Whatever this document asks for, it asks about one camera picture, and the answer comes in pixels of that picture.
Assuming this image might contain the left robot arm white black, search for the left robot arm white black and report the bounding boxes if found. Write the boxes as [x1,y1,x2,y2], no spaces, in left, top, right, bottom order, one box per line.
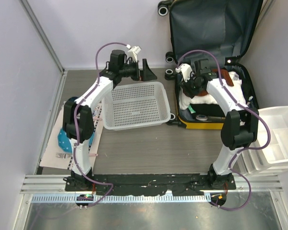
[62,49,157,191]

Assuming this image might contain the small blue cup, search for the small blue cup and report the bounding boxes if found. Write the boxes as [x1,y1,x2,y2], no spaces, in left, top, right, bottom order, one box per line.
[68,97,77,101]

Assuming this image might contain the brown towel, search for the brown towel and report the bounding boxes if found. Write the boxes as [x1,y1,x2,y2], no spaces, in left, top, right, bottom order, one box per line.
[197,69,234,96]

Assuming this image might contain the patterned white placemat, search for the patterned white placemat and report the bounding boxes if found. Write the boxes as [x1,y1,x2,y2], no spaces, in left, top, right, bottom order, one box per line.
[40,103,104,170]

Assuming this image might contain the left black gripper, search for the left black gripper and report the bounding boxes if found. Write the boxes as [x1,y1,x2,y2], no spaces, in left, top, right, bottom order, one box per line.
[120,59,157,82]

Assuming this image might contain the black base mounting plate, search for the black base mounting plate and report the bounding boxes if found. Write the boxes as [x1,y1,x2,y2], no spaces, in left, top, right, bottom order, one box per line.
[63,173,236,196]

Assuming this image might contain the aluminium rail frame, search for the aluminium rail frame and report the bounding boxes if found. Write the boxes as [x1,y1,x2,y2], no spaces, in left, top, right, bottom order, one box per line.
[21,174,283,204]

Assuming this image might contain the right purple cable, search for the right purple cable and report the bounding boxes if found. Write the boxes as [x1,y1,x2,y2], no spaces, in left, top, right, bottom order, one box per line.
[176,49,272,211]

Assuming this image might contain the purple cable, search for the purple cable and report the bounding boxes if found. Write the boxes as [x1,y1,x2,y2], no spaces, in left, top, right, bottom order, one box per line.
[73,42,132,208]
[176,49,272,211]

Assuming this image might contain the yellow cartoon hard-shell suitcase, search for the yellow cartoon hard-shell suitcase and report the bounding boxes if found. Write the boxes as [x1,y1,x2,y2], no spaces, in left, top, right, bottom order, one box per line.
[157,0,264,130]

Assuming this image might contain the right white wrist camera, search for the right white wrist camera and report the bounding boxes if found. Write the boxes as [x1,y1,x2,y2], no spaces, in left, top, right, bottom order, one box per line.
[175,63,193,82]

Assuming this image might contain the white fluffy towel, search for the white fluffy towel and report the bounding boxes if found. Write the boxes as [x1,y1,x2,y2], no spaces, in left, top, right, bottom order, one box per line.
[179,71,246,110]

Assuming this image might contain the silver fork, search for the silver fork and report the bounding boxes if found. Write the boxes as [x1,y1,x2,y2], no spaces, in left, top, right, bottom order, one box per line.
[56,153,72,159]

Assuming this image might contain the blue dotted plate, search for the blue dotted plate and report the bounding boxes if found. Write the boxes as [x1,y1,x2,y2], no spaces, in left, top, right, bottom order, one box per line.
[56,128,96,154]

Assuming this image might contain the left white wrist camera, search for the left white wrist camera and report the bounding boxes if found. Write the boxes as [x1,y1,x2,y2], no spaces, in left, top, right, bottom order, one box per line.
[127,45,142,62]

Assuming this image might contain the white perforated plastic basket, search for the white perforated plastic basket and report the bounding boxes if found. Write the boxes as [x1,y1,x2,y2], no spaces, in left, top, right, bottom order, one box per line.
[102,81,171,131]

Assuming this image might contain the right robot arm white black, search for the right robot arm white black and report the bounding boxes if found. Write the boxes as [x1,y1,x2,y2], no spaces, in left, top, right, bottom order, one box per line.
[175,59,260,189]

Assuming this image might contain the white blue round tin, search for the white blue round tin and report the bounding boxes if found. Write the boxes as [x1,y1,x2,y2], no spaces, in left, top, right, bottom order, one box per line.
[196,115,208,121]

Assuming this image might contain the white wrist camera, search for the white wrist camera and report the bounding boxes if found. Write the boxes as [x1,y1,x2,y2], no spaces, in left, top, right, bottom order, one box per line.
[175,63,193,82]
[127,45,142,62]

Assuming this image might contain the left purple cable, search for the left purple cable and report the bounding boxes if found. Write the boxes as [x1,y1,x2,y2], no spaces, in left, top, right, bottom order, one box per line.
[73,42,132,208]

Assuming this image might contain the white compartment organizer tray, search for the white compartment organizer tray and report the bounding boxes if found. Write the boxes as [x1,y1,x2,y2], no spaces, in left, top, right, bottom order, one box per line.
[235,106,288,176]

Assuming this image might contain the black cylindrical bottle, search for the black cylindrical bottle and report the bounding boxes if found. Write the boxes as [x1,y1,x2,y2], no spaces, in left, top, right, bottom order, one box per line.
[208,116,225,123]

